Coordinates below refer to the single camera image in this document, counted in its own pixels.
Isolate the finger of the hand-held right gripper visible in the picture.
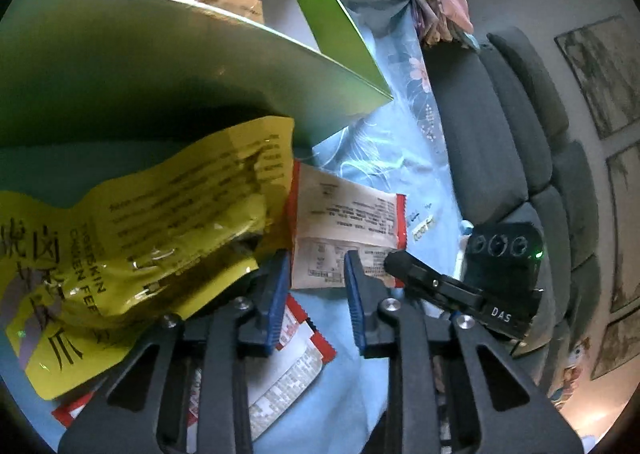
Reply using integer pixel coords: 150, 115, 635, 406
384, 251, 486, 321

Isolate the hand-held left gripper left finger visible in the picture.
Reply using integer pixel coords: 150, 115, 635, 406
57, 249, 293, 454

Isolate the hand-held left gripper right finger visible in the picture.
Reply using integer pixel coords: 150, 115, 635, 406
344, 251, 586, 454

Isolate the red white snack packet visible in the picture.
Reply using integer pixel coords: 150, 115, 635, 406
285, 160, 410, 290
52, 294, 335, 442

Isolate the yellow snack packet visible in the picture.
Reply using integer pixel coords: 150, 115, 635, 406
0, 115, 296, 401

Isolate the green cardboard box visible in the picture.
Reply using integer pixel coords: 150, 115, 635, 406
0, 0, 393, 150

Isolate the grey sofa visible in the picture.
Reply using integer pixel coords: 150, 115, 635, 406
422, 26, 603, 375

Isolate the colourful cartoon figure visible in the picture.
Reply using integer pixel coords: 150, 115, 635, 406
547, 339, 591, 405

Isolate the framed wall picture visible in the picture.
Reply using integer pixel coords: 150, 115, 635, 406
590, 314, 640, 381
605, 144, 640, 315
554, 16, 640, 140

